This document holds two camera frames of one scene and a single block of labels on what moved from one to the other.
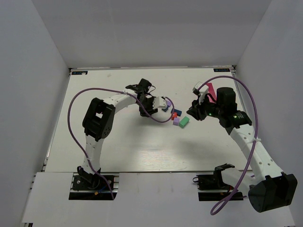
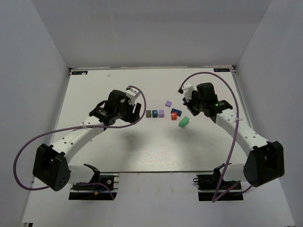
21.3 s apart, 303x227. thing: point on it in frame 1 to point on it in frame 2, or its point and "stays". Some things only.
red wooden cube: (174, 115) stays
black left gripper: (149, 107) to (132, 113)
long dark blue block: (179, 112) stays
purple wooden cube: (176, 121) to (161, 113)
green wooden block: (183, 122) stays
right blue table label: (221, 70) stays
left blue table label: (79, 72) stays
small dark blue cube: (165, 109) to (155, 113)
